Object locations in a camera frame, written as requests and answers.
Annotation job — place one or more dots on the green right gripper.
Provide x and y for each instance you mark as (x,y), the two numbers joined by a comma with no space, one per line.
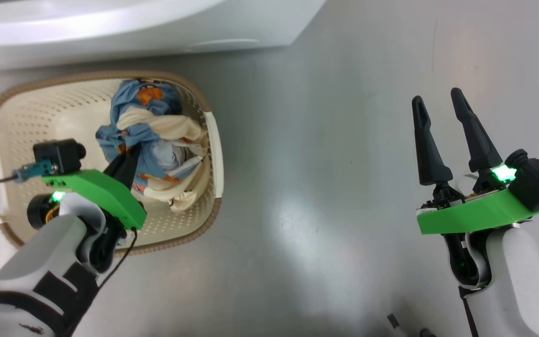
(475,215)

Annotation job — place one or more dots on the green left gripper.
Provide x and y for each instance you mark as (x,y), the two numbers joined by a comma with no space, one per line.
(101,192)

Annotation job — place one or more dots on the blue and cream cartoon garment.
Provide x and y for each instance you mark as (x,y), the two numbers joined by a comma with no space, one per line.
(157,131)

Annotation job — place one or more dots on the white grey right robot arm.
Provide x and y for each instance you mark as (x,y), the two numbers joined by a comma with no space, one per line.
(522,281)

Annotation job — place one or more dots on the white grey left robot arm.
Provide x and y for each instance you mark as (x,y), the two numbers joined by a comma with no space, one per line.
(31,281)

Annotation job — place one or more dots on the white front-load washing machine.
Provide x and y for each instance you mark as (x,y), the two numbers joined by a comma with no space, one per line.
(110,28)

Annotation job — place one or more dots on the cream laundry basket brown rim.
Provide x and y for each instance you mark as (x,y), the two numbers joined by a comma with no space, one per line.
(40,117)

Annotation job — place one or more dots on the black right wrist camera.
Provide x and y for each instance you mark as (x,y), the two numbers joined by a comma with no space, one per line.
(538,180)

